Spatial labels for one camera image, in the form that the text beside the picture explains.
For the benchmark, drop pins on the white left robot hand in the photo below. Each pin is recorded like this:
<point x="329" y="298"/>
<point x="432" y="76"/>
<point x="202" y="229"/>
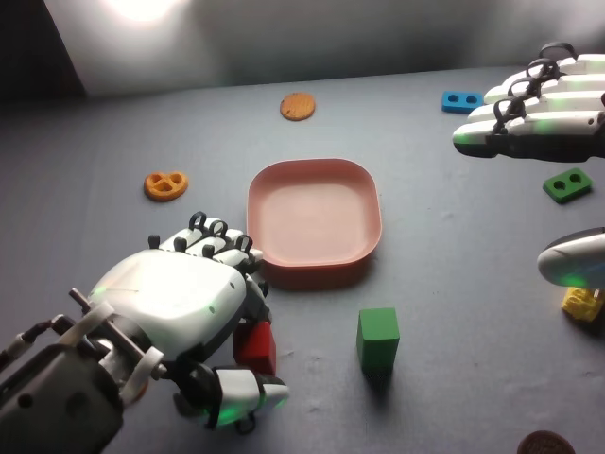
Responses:
<point x="179" y="298"/>

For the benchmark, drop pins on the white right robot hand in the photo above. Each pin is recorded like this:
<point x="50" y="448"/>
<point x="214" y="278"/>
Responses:
<point x="553" y="109"/>

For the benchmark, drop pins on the red wooden block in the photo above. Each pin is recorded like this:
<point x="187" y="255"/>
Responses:
<point x="257" y="347"/>

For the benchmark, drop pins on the green wooden block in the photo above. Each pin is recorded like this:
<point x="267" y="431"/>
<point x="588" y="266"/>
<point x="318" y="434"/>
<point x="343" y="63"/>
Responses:
<point x="378" y="340"/>

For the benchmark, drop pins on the green two-hole brick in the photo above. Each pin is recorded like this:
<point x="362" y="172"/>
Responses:
<point x="567" y="185"/>

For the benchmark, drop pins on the blue two-hole brick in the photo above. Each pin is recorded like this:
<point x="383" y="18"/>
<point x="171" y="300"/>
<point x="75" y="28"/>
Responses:
<point x="462" y="101"/>

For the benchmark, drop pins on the pink square plate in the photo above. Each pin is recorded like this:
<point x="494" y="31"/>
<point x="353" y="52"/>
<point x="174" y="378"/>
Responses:
<point x="312" y="217"/>

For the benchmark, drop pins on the orange toy pretzel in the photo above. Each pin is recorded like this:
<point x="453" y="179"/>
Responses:
<point x="166" y="185"/>

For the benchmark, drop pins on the yellow toy corn piece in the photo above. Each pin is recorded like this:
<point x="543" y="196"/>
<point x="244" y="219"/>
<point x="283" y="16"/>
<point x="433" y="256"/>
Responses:
<point x="579" y="305"/>

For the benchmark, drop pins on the round brown waffle cookie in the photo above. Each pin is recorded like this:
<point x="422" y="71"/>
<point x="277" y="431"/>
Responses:
<point x="297" y="106"/>

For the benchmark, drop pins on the grey table cloth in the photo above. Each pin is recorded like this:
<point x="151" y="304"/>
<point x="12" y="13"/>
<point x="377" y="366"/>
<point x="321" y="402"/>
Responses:
<point x="449" y="331"/>

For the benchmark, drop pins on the black side panel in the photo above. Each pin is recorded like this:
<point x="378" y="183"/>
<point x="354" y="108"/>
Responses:
<point x="28" y="57"/>

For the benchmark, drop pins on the dark chocolate sandwich cookie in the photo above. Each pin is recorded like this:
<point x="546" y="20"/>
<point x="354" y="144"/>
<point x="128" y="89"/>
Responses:
<point x="546" y="444"/>

